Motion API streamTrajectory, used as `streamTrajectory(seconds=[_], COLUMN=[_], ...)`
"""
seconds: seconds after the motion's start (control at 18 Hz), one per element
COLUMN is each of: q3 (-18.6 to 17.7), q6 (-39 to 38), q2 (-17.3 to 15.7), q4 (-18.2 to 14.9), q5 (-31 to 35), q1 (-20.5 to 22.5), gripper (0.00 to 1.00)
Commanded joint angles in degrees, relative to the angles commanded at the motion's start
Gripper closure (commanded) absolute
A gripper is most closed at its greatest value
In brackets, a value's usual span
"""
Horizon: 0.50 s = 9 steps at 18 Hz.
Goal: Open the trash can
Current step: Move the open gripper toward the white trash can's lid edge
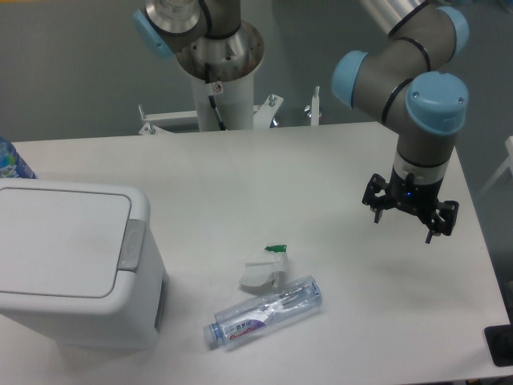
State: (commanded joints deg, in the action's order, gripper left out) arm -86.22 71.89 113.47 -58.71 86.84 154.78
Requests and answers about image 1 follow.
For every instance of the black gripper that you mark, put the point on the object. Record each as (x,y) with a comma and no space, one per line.
(404,193)

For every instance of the empty clear plastic bottle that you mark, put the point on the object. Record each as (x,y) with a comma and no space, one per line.
(256,316)

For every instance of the black device at table edge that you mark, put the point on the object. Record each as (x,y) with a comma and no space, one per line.
(499,341)

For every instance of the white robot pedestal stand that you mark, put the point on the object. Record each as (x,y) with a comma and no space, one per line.
(221,65)

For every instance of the blue labelled bottle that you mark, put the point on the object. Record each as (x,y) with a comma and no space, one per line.
(12,164)

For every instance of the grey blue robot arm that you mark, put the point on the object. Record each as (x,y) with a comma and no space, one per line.
(402,88)

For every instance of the white frame at right edge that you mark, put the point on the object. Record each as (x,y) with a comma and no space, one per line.
(504,167)

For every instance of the white push-lid trash can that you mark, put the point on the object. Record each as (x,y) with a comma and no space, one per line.
(79,263)

